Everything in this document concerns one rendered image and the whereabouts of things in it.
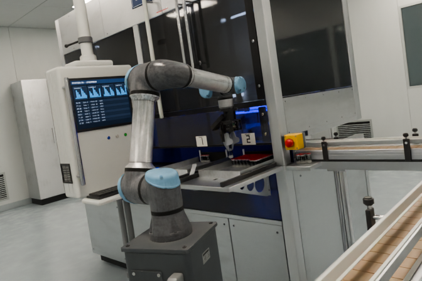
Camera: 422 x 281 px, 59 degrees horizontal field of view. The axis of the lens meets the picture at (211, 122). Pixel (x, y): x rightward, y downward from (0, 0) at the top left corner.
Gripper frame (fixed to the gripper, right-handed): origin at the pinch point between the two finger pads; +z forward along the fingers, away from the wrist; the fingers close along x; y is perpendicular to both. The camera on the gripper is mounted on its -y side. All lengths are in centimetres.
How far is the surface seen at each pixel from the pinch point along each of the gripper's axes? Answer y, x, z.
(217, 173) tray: 4.0, -15.0, 9.3
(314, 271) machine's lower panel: 24, 27, 70
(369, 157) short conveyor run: 60, 22, 10
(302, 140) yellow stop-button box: 33.0, 14.6, -0.1
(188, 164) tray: -42.2, 9.5, 10.5
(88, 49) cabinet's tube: -83, -20, -66
